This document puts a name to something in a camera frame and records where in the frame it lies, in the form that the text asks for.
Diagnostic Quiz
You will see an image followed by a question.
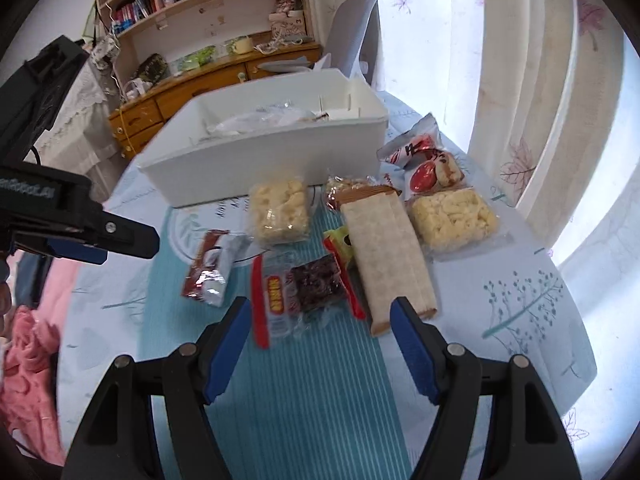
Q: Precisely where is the pink garment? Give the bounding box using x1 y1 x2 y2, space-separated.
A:
0 305 68 466

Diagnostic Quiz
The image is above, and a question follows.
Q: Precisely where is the dark patterned pouch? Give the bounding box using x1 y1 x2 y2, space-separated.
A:
136 53 171 83

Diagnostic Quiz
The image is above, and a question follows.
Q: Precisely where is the white printed storage box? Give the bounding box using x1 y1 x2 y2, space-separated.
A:
269 10 307 36

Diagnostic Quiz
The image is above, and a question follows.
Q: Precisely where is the wooden desk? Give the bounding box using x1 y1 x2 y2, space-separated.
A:
107 42 323 161

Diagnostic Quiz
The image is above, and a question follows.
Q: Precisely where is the red edged dark cake packet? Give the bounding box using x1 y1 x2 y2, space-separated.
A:
250 252 351 351

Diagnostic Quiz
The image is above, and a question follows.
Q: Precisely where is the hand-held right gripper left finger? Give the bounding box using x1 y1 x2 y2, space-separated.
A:
62 296 253 480

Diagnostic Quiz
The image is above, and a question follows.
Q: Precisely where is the green red snack packet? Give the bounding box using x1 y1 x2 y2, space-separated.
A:
322 225 368 321

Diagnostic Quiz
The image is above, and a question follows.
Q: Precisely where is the white bag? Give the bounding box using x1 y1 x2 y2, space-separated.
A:
312 52 346 73

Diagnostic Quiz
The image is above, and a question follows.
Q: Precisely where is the clear peanut candy packet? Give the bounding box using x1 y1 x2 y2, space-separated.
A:
324 174 403 211

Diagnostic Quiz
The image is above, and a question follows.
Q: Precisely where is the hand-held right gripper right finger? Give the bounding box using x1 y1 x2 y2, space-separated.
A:
390 296 583 480

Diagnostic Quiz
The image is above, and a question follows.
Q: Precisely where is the white plastic bin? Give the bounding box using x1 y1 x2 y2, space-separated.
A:
136 69 390 208

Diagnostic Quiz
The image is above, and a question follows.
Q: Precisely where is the white leaf print curtain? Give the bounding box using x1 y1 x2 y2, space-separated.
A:
370 0 640 461

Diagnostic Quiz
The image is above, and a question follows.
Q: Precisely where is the white power strip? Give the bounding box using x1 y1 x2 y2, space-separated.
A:
92 35 121 63

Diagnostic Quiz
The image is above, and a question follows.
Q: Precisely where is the long beige wafer packet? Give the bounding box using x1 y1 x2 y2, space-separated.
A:
340 197 440 338

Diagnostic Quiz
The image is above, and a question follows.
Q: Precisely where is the green tissue pack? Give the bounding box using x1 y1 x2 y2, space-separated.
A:
170 46 218 72

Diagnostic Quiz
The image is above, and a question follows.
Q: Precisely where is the grey white chair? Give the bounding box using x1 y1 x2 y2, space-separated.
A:
327 0 383 88

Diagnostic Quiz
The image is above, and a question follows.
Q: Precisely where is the printed folding table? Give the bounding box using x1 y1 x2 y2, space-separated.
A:
55 90 601 480

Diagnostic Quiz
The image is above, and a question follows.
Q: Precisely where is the red white snack packet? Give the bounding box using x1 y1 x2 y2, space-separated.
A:
376 112 468 200

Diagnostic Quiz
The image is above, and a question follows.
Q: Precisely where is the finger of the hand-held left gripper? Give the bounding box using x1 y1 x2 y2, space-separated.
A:
10 237 108 266
65 207 161 261

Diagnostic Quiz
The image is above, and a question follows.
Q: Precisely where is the puffed rice cake packet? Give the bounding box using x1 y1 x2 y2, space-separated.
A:
407 187 503 261
248 176 312 247

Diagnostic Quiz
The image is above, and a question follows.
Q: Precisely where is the brown silver snack packet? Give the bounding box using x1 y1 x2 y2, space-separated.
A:
181 229 251 308

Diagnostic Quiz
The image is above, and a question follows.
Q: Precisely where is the navy cloth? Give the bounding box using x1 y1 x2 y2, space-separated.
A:
15 252 56 308

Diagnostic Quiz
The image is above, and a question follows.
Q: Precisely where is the lace covered cabinet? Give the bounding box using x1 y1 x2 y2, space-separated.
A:
30 55 126 196

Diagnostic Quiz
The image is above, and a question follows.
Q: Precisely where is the wooden bookshelf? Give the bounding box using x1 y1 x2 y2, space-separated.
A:
92 0 321 61

